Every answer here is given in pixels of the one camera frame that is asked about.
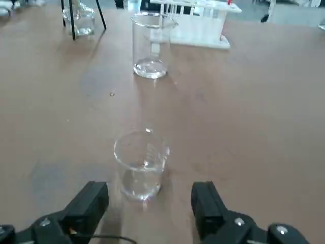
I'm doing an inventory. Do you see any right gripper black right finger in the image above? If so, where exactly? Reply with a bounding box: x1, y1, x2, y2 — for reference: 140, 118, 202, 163
191, 180, 312, 244

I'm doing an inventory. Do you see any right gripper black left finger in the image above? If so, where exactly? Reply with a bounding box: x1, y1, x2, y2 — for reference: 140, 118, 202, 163
0, 180, 110, 244

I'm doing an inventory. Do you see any small glass beaker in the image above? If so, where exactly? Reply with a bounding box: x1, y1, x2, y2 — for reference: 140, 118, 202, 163
113, 128, 171, 203

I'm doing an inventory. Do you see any large glass beaker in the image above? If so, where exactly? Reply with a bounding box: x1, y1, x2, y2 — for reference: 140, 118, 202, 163
130, 14, 179, 79

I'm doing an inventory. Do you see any white test tube rack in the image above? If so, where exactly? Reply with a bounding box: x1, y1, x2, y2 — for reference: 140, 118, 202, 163
149, 0, 242, 49

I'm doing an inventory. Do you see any clear glass jar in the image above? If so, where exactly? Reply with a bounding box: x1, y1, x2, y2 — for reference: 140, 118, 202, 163
62, 0, 96, 36

